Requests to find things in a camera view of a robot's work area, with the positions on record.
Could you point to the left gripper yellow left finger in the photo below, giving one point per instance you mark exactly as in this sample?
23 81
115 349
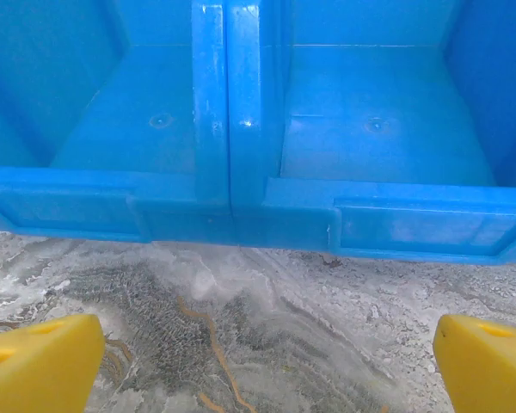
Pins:
38 365

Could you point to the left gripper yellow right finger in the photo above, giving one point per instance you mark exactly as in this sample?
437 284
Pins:
486 370

